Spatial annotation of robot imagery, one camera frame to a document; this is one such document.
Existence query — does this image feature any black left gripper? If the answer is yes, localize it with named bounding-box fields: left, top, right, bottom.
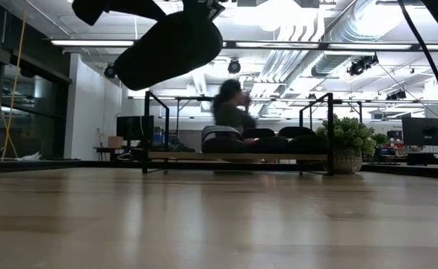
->
left=183, top=0, right=226, bottom=20

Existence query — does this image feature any black rubber slide sandal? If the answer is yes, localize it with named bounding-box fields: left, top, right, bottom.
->
left=277, top=126, right=330, bottom=155
left=113, top=10, right=224, bottom=92
left=201, top=125, right=248, bottom=154
left=243, top=127, right=290, bottom=154

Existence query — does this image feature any walking person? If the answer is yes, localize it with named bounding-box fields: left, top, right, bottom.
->
left=211, top=78, right=258, bottom=140

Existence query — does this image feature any overhead light bar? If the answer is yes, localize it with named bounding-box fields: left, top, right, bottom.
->
left=50, top=39, right=438, bottom=52

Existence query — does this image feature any small black computer monitor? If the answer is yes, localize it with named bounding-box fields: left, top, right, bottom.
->
left=116, top=115, right=155, bottom=142

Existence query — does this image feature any black ceiling spotlight cluster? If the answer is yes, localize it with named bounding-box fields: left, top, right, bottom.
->
left=346, top=54, right=380, bottom=77

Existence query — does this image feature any green potted plant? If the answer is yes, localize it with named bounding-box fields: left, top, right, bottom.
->
left=315, top=114, right=377, bottom=176

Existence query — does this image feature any black ceiling spotlight pair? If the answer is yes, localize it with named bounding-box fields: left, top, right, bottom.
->
left=386, top=89, right=407, bottom=101

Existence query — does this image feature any small green background plant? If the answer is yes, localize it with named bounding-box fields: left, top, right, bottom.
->
left=371, top=132, right=389, bottom=149

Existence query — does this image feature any large black computer monitor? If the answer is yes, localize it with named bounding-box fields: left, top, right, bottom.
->
left=401, top=117, right=438, bottom=147

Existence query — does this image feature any black background rig frame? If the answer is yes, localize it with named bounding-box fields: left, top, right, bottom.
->
left=173, top=96, right=220, bottom=150

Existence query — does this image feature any silver ventilation duct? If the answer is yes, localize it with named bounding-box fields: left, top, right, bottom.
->
left=310, top=0, right=410, bottom=78

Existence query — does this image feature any black frame wooden shoe shelf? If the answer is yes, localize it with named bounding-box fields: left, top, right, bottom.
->
left=142, top=91, right=335, bottom=176

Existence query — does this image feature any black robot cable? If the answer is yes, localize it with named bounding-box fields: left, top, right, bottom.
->
left=396, top=0, right=438, bottom=126

